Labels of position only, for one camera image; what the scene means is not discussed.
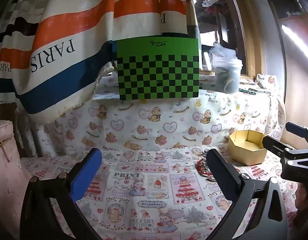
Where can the clear plastic jar white lid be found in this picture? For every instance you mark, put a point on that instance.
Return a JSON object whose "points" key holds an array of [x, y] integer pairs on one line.
{"points": [[226, 76]]}

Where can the white flat box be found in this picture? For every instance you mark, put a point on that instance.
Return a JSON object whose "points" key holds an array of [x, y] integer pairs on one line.
{"points": [[260, 90]]}

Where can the wooden window frame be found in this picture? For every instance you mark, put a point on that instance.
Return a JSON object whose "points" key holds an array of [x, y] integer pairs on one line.
{"points": [[251, 42]]}

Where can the yellow hexagonal box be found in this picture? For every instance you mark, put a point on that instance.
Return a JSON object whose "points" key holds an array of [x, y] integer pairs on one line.
{"points": [[246, 151]]}

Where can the fluorescent light tube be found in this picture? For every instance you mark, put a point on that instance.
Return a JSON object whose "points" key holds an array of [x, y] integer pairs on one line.
{"points": [[298, 43]]}

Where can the clear plastic bag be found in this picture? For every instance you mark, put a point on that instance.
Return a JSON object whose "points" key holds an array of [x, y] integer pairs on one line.
{"points": [[222, 51]]}

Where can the pink zippered bag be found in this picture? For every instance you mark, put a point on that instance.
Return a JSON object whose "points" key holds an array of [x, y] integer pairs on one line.
{"points": [[4, 155]]}

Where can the person's right hand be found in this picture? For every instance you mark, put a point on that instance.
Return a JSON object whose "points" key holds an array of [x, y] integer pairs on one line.
{"points": [[305, 200]]}

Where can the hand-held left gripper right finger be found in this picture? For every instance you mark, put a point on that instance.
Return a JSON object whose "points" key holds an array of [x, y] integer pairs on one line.
{"points": [[219, 170]]}

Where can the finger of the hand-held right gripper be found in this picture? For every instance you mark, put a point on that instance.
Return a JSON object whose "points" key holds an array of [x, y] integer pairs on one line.
{"points": [[298, 129], [276, 143]]}

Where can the bear print cloth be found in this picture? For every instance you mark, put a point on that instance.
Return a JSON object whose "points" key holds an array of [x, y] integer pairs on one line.
{"points": [[169, 122]]}

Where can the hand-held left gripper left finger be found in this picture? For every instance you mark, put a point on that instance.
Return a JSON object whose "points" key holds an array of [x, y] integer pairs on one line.
{"points": [[85, 177]]}

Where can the green black checkered board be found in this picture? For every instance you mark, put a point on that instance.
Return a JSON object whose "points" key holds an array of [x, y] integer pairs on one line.
{"points": [[157, 72]]}

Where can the patchwork print cloth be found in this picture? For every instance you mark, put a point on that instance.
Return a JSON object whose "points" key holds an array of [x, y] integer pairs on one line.
{"points": [[149, 192]]}

